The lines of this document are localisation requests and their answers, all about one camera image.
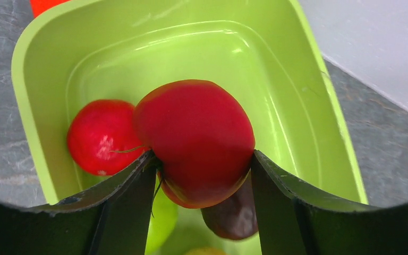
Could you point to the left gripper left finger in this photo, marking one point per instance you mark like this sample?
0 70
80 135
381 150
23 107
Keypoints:
111 217

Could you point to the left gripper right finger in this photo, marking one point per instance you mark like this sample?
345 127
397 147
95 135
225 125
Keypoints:
295 217

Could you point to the red fake tomato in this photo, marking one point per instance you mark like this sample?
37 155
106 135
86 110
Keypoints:
203 138

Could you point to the green fake apple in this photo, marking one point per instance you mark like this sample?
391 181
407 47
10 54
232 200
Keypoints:
162 223

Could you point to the dark purple fake fruit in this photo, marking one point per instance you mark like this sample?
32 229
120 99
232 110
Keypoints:
234 218

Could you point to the red fake apple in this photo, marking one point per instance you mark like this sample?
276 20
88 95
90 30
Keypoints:
101 138

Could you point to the yellow fake fruit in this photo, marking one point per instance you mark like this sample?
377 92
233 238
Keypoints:
205 251

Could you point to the green plastic basin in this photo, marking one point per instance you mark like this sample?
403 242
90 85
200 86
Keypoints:
262 52

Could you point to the orange toy block behind basin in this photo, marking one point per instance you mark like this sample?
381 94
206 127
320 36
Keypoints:
40 6

